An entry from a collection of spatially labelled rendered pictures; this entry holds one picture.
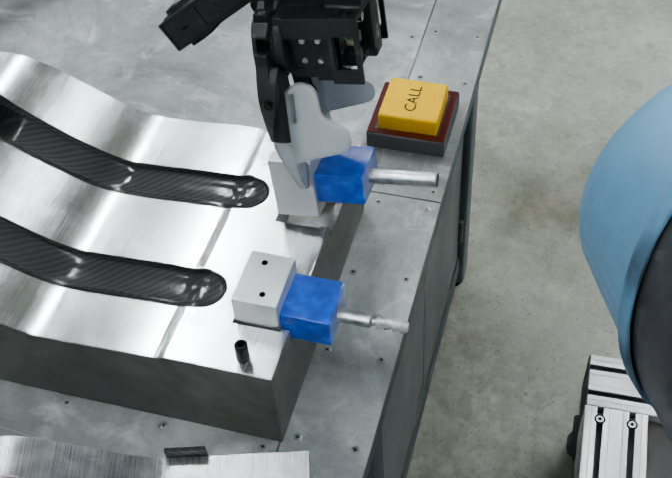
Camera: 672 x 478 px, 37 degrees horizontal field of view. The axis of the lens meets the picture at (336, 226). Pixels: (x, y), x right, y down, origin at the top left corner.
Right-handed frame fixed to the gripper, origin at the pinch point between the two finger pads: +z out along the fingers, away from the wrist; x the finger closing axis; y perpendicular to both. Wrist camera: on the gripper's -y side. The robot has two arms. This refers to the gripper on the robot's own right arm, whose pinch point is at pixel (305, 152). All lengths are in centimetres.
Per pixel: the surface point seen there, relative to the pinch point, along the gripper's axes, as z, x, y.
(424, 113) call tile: 8.8, 19.8, 4.6
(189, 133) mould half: 3.2, 6.6, -14.1
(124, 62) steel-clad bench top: 6.8, 25.2, -31.1
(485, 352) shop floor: 87, 63, -2
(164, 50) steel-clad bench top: 6.9, 28.1, -27.4
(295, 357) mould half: 11.5, -11.8, 1.0
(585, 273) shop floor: 86, 85, 14
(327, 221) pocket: 8.1, 1.2, 0.2
